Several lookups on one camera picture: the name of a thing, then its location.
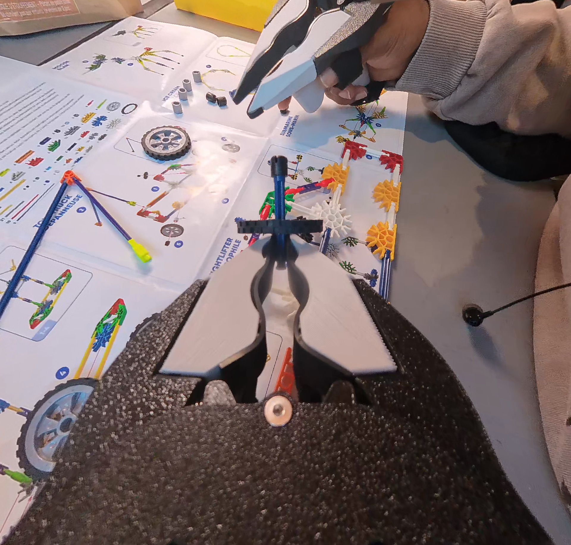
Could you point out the black rounded object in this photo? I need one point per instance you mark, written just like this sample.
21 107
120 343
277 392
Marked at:
517 152

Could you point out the blue rod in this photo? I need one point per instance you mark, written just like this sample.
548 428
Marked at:
280 197

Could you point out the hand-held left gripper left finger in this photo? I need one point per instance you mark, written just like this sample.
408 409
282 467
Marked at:
214 331

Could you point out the small black piece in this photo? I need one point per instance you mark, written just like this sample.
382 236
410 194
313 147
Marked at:
284 109

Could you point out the colourful construction toy model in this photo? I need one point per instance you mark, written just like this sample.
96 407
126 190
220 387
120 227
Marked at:
375 206

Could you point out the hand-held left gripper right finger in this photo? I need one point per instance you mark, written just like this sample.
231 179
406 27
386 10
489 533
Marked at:
343 331

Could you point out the printed instruction sheet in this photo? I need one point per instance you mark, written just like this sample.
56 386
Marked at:
89 152

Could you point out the blue rod V-shaped assembly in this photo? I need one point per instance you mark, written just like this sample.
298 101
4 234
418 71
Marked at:
36 233

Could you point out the cardboard toy box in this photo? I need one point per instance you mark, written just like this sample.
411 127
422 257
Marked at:
62 1

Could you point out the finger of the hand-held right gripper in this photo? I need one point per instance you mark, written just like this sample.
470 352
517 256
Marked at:
277 36
294 81

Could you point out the grey desk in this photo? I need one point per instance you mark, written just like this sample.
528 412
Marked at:
464 242

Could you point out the person's right hand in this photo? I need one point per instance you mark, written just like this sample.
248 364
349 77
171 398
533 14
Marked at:
401 36

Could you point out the small black toy wheel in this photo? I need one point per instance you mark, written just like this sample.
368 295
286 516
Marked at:
49 429
254 226
166 142

